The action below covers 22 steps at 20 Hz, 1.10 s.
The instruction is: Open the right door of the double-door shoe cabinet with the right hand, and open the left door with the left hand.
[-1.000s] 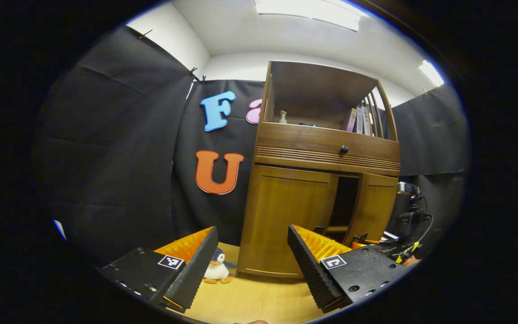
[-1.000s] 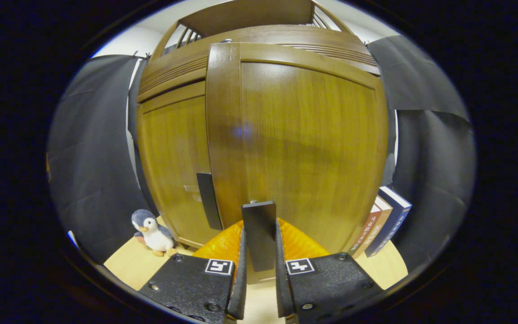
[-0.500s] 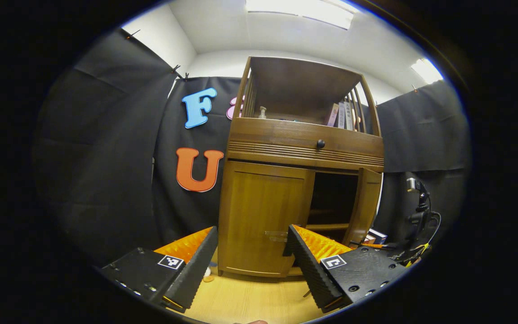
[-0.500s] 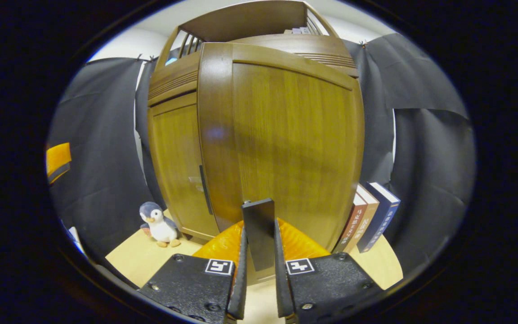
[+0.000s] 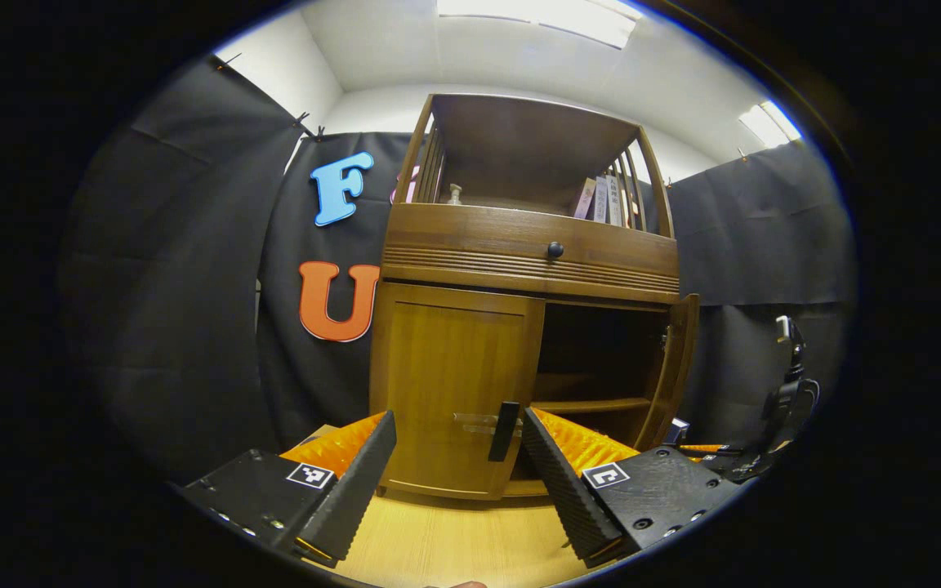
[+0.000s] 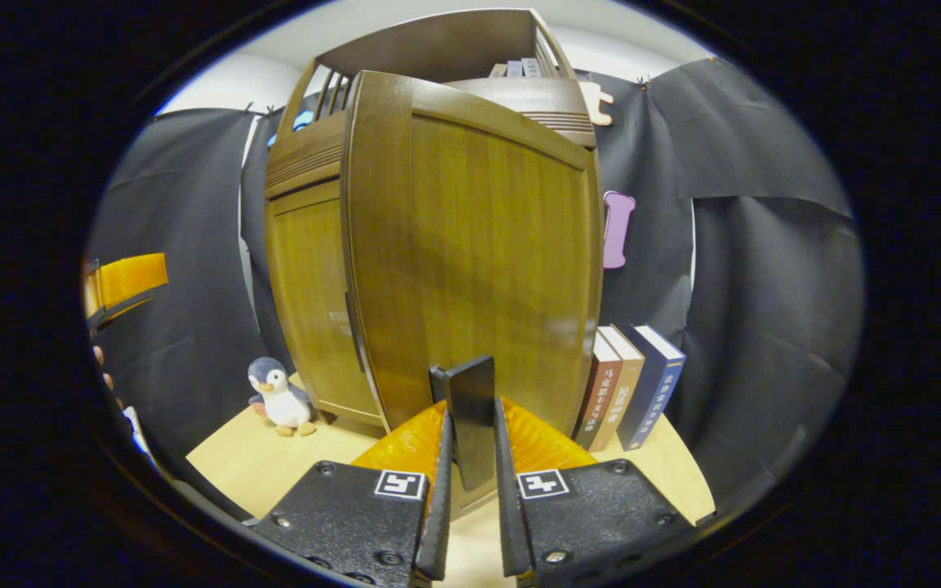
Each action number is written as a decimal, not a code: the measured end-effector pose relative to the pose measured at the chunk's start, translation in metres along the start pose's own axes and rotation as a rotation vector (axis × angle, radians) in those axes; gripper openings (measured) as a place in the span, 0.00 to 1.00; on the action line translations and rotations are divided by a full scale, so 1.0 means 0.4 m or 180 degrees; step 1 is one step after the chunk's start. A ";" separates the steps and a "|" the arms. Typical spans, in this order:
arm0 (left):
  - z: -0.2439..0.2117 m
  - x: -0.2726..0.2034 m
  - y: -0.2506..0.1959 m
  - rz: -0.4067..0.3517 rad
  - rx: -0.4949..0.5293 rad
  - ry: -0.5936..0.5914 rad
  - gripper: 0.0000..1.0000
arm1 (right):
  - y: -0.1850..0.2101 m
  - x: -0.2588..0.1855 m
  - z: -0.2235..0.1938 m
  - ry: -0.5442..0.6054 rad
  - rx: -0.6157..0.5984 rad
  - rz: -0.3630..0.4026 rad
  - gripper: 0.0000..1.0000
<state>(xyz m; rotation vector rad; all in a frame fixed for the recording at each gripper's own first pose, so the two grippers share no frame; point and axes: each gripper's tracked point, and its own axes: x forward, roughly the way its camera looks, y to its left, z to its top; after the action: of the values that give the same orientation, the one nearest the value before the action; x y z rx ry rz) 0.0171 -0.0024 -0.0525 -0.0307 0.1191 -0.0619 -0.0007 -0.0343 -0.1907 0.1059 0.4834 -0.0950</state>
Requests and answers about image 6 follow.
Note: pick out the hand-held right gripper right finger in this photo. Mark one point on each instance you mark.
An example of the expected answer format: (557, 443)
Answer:
(507, 523)

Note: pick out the black backdrop cloth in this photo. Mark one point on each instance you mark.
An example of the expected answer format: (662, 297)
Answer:
(764, 327)

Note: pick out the wooden double-door shoe cabinet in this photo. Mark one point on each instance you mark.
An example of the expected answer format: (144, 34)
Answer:
(438, 41)

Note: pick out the wooden shoe cabinet door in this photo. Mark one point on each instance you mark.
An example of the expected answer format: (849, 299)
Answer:
(307, 302)
(479, 269)

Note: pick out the penguin plush toy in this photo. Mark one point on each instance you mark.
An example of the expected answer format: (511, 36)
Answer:
(283, 400)

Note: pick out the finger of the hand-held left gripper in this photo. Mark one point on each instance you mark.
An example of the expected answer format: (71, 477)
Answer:
(131, 278)

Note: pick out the tan book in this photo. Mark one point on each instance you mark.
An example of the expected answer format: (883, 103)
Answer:
(624, 400)

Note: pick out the grey book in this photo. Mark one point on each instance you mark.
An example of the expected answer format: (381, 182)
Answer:
(515, 69)

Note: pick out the blue book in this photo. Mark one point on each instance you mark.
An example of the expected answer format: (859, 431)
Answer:
(654, 392)

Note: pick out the brown book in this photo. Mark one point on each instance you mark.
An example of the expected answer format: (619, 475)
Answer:
(601, 392)

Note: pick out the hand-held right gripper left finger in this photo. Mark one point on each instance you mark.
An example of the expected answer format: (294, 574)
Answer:
(440, 523)

